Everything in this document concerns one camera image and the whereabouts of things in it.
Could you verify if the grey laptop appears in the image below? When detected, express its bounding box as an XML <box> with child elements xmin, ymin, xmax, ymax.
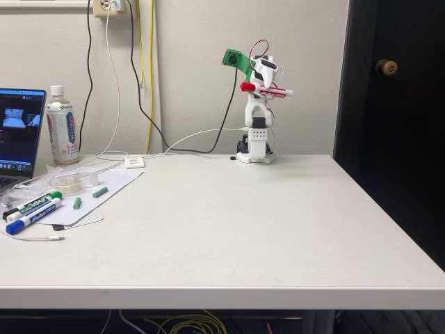
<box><xmin>0</xmin><ymin>87</ymin><xmax>48</xmax><ymax>194</ymax></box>

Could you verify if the white plastic sheet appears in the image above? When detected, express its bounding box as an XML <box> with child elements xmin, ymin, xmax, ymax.
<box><xmin>33</xmin><ymin>167</ymin><xmax>145</xmax><ymax>230</ymax></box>

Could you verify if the clear plastic drink bottle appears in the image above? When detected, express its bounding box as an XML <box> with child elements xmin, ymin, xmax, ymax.
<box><xmin>46</xmin><ymin>85</ymin><xmax>81</xmax><ymax>166</ymax></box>

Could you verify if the black camera cable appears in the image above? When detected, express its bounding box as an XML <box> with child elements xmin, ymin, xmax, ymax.
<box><xmin>124</xmin><ymin>0</ymin><xmax>239</xmax><ymax>154</ymax></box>

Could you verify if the white charger cable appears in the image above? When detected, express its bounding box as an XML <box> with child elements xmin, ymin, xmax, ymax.
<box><xmin>79</xmin><ymin>6</ymin><xmax>129</xmax><ymax>175</ymax></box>

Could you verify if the white cable to arm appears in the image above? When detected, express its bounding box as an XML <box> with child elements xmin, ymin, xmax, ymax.
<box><xmin>143</xmin><ymin>127</ymin><xmax>249</xmax><ymax>160</ymax></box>

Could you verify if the green capped marker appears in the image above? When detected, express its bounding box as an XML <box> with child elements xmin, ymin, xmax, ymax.
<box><xmin>16</xmin><ymin>189</ymin><xmax>63</xmax><ymax>214</ymax></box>

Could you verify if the white cable under table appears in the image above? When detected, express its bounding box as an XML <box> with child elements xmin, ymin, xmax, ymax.
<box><xmin>118</xmin><ymin>309</ymin><xmax>140</xmax><ymax>334</ymax></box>

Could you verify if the red marker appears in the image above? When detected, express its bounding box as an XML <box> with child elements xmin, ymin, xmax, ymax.
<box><xmin>239</xmin><ymin>81</ymin><xmax>294</xmax><ymax>100</ymax></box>

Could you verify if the blue capped marker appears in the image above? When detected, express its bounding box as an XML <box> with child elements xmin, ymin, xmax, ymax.
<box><xmin>5</xmin><ymin>197</ymin><xmax>63</xmax><ymax>236</ymax></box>

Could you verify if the yellow network cable with plug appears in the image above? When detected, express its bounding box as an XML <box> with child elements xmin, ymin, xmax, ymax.
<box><xmin>135</xmin><ymin>0</ymin><xmax>145</xmax><ymax>89</ymax></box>

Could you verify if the clear plastic bag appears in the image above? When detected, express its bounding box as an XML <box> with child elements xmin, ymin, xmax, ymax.
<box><xmin>0</xmin><ymin>164</ymin><xmax>65</xmax><ymax>209</ymax></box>

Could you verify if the black power cable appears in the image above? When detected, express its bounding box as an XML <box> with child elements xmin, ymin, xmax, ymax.
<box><xmin>78</xmin><ymin>0</ymin><xmax>94</xmax><ymax>154</ymax></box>

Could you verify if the beige wall outlet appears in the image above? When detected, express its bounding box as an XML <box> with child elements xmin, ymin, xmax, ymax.
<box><xmin>92</xmin><ymin>0</ymin><xmax>134</xmax><ymax>19</ymax></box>

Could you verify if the black door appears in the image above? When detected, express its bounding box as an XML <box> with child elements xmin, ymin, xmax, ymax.
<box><xmin>332</xmin><ymin>0</ymin><xmax>445</xmax><ymax>272</ymax></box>

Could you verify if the yellow wall cable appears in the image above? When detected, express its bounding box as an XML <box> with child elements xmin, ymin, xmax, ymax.
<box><xmin>145</xmin><ymin>0</ymin><xmax>154</xmax><ymax>154</ymax></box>

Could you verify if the green camera mount with board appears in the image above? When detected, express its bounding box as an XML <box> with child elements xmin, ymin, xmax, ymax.
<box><xmin>220</xmin><ymin>48</ymin><xmax>252</xmax><ymax>76</ymax></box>

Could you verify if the brass door knob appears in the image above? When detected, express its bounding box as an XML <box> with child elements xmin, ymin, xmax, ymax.
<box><xmin>374</xmin><ymin>58</ymin><xmax>398</xmax><ymax>76</ymax></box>

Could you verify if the white cable with plug tip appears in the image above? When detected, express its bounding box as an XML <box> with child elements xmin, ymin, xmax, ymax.
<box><xmin>0</xmin><ymin>229</ymin><xmax>66</xmax><ymax>242</ymax></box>

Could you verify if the clear round dish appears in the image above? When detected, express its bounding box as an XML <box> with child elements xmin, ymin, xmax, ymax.
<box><xmin>48</xmin><ymin>172</ymin><xmax>101</xmax><ymax>194</ymax></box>

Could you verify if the yellow cable bundle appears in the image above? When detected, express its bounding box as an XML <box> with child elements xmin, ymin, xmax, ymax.
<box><xmin>144</xmin><ymin>310</ymin><xmax>229</xmax><ymax>334</ymax></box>

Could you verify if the white wall trim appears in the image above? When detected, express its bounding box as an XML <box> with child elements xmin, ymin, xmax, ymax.
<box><xmin>0</xmin><ymin>0</ymin><xmax>90</xmax><ymax>10</ymax></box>

